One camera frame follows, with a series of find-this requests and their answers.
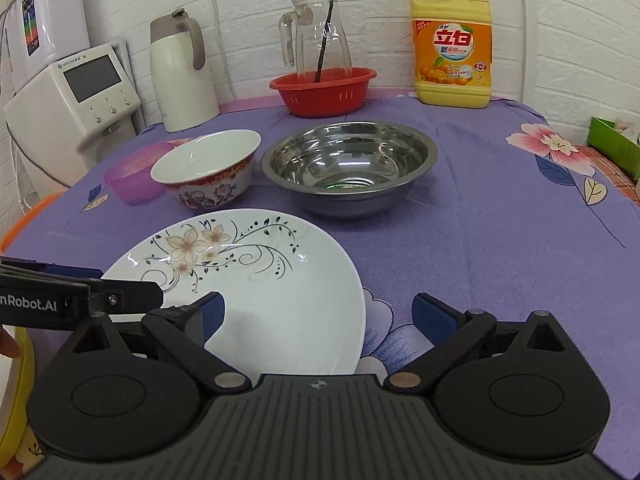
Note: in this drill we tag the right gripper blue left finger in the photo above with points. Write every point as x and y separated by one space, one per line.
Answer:
205 316

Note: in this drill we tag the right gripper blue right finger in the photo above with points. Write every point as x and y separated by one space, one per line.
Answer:
435 320

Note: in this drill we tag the floral white plate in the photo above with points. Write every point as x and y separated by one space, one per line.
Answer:
293 300

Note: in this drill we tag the yellow plastic plate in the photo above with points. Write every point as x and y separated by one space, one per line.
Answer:
13 408

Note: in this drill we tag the white bowl red floral pattern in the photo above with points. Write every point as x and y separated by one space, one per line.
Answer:
210 171

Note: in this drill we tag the purple plastic bowl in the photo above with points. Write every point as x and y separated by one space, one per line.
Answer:
131 181

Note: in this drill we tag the stainless steel bowl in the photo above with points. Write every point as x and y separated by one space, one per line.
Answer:
350 170

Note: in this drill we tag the plain white plate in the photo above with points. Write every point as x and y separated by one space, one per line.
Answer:
8 368

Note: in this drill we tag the person's hand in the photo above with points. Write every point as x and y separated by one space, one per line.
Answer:
8 345

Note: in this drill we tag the purple floral tablecloth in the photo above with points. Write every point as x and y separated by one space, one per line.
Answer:
484 229

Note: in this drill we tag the white water dispenser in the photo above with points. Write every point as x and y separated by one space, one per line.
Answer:
71 116

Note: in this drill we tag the white thermos jug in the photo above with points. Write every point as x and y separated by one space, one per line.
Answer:
182 81

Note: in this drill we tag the green box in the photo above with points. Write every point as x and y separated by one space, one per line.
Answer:
613 145

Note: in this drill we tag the red plastic basket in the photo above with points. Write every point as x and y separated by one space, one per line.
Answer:
336 94

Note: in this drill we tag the white water purifier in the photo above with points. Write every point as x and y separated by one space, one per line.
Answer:
41 32

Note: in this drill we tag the yellow detergent bottle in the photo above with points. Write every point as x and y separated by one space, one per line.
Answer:
452 46

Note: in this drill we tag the glass pitcher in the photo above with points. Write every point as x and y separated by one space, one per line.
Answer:
301 36

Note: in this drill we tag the black stirring stick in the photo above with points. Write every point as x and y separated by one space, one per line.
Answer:
325 36

